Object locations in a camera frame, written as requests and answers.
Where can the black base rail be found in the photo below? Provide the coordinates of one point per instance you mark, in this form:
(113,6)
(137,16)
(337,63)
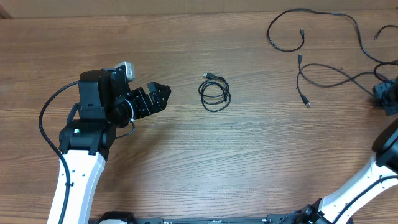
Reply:
(128,217)

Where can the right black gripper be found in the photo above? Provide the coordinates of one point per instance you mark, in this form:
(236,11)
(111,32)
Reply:
(382,96)

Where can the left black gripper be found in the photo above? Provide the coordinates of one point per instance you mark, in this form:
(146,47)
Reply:
(157,104)

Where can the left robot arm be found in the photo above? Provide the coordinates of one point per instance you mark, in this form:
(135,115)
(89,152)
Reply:
(106,104)

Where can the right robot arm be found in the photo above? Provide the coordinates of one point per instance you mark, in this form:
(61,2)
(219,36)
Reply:
(377,175)

